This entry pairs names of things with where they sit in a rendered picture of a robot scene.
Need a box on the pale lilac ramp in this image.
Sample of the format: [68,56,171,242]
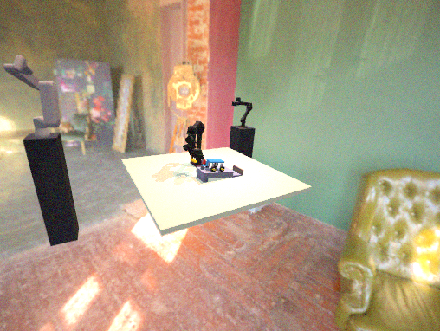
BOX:
[196,165,243,183]

